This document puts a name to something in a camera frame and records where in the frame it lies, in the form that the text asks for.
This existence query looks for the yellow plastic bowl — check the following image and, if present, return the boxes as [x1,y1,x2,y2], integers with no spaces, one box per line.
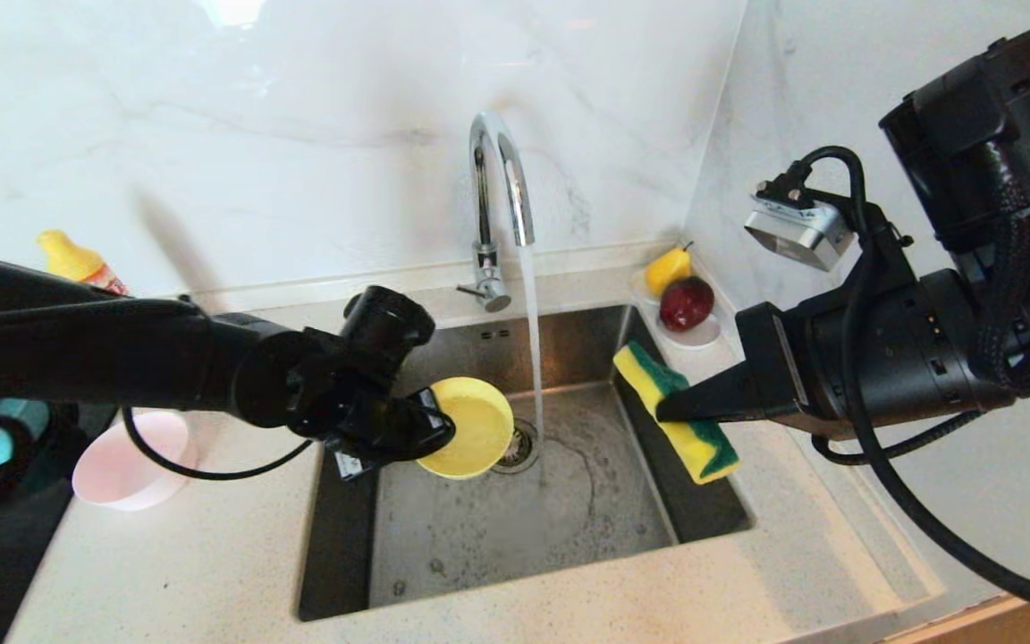
[413,376,516,481]

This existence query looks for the green and yellow sponge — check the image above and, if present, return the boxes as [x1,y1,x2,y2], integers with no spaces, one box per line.
[612,340,742,487]

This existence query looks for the chrome gooseneck faucet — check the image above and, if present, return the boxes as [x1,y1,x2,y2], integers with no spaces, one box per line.
[455,111,537,314]

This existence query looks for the pink plastic bowl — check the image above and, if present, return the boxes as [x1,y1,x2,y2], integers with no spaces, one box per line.
[72,410,194,513]

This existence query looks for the orange dish soap bottle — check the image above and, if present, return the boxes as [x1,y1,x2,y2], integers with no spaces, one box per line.
[38,229,131,298]

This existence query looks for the metal sink drain strainer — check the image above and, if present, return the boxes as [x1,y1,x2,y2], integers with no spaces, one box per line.
[490,419,542,475]

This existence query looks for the stainless steel sink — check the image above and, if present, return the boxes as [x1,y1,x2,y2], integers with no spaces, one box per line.
[298,304,756,623]

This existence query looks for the small white dish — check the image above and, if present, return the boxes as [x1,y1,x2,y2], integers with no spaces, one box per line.
[629,267,735,352]

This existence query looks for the red apple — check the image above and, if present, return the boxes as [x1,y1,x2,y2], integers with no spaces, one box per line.
[659,275,716,334]

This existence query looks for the yellow pear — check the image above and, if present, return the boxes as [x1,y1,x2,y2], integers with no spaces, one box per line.
[645,241,696,298]

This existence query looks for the black induction cooktop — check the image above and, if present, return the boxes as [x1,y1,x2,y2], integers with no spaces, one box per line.
[0,402,118,644]

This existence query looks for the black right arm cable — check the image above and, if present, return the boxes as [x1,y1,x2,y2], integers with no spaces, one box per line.
[783,146,1030,621]

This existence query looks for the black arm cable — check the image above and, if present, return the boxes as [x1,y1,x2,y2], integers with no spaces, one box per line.
[0,404,315,529]
[783,146,1030,621]

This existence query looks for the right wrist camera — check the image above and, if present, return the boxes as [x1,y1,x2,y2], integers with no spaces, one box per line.
[743,174,857,273]

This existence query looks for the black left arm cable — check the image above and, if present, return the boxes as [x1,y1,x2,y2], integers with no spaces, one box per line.
[0,404,315,529]

